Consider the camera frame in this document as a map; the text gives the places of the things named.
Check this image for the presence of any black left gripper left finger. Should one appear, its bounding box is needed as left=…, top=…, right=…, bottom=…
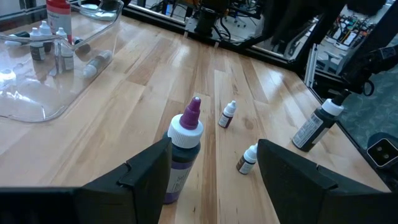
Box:
left=0, top=136, right=174, bottom=224

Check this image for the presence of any clear plastic bin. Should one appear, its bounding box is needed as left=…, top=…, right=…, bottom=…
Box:
left=0, top=0, right=124, bottom=123

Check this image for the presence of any large black food coloring bottle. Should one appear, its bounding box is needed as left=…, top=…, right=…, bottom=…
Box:
left=291, top=90, right=345, bottom=153

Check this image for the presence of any large pink food coloring bottle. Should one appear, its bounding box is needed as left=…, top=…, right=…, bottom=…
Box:
left=45, top=0, right=73, bottom=44

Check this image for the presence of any black table-level camera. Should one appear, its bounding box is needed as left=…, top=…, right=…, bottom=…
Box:
left=366, top=138, right=398, bottom=169

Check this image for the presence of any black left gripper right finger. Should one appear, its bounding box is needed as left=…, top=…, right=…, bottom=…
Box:
left=256, top=138, right=398, bottom=224

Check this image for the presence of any large purple food coloring bottle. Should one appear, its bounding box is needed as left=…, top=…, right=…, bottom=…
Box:
left=162, top=96, right=205, bottom=205

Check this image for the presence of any small white-capped dropper bottle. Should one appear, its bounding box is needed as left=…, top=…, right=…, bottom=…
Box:
left=29, top=27, right=46, bottom=62
left=82, top=49, right=113, bottom=79

